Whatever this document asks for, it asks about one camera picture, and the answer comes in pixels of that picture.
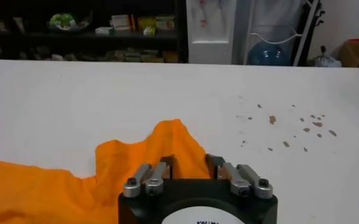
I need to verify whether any white metal jug rack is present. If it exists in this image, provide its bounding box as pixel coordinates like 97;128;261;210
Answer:
243;0;320;67

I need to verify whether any white flat carton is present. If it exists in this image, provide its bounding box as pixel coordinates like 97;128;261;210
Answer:
95;26;115;36

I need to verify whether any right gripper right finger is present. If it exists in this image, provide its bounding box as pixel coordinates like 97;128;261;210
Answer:
205;154;274;200

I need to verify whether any orange t-shirt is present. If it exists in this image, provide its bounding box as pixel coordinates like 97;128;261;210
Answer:
0;119;212;224

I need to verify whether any red-rimmed cardboard box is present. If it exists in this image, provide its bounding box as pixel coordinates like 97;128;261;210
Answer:
339;38;359;68

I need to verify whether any grey plastic bag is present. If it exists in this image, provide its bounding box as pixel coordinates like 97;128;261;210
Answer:
313;45;342;68

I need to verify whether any white water dispenser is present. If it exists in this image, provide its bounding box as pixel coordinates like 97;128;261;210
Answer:
186;0;238;65

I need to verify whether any blue water jug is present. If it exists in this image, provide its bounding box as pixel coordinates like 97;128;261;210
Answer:
247;41;291;67

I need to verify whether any black tripod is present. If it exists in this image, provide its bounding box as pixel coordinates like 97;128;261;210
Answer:
291;0;325;67

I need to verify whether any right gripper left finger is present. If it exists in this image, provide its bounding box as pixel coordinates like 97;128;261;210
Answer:
123;155;176;198

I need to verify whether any black shelf unit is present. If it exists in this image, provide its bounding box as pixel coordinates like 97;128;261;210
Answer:
0;0;188;64

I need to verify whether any red striped white carton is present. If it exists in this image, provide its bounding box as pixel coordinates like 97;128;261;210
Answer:
110;14;137;31

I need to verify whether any black bowl with green toys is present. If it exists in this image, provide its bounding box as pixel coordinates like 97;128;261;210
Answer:
47;12;93;33

